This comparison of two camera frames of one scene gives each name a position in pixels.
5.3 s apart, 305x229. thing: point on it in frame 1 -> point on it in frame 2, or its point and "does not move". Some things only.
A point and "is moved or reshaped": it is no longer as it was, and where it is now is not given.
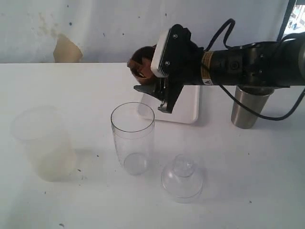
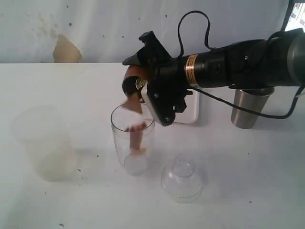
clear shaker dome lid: x=182 y=181 does not move
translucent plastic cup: x=47 y=132 does not move
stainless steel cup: x=256 y=90 -> x=242 y=119
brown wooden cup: x=140 y=65 is moved or reshaped
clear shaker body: x=132 y=125 does not move
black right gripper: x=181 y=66 -> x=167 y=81
